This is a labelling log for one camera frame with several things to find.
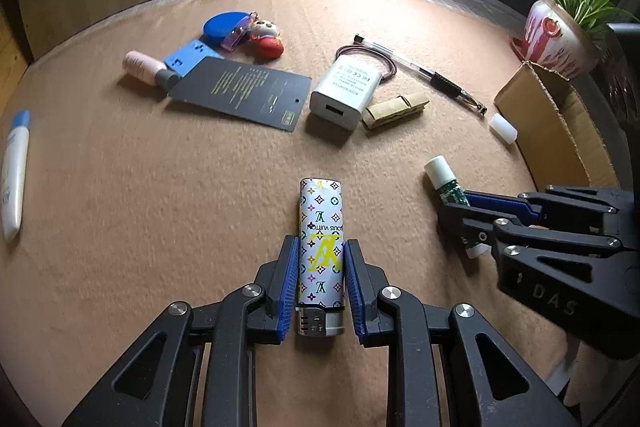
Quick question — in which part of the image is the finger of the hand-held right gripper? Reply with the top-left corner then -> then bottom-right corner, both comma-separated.
464,185 -> 640,236
437,201 -> 640,273

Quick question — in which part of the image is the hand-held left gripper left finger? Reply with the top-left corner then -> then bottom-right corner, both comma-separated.
62,234 -> 301,427

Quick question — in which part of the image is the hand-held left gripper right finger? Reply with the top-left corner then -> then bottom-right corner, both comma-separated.
344,238 -> 583,427

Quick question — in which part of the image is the white green lip balm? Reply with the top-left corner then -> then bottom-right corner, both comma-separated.
424,155 -> 491,259

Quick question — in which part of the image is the white patterned lighter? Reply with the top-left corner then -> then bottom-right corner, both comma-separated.
295,178 -> 347,338

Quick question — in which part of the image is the small white cap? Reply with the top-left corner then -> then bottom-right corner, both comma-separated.
489,113 -> 518,145

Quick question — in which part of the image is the cardboard box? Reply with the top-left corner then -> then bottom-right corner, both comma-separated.
494,61 -> 621,194

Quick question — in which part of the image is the tan wooden clip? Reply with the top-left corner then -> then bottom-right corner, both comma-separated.
362,92 -> 431,130

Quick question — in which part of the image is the clear black pen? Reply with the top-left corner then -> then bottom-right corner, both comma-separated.
352,34 -> 488,116

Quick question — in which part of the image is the maroon rubber band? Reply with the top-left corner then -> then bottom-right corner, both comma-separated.
336,46 -> 399,82

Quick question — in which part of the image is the white charger adapter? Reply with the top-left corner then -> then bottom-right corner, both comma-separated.
308,60 -> 385,132

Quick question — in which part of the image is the black card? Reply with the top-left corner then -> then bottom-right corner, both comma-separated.
166,56 -> 313,134

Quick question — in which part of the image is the doll keychain pink tag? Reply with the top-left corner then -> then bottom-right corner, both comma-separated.
222,12 -> 287,61

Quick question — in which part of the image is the blue plastic block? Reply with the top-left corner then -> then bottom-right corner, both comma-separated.
164,39 -> 226,80

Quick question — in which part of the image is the pink bottle grey cap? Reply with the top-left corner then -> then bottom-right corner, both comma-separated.
122,51 -> 181,90

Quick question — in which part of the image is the blue round disc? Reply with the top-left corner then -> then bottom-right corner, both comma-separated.
202,10 -> 251,46

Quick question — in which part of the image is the white tube blue cap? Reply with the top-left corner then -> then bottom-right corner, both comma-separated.
0,110 -> 32,244

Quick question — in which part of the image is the red pot saucer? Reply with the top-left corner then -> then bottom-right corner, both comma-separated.
510,36 -> 540,64

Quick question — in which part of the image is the white red flower pot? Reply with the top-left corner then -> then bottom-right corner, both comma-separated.
520,0 -> 601,80

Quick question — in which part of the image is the pine plank panel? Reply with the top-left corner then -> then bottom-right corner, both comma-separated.
0,4 -> 37,75

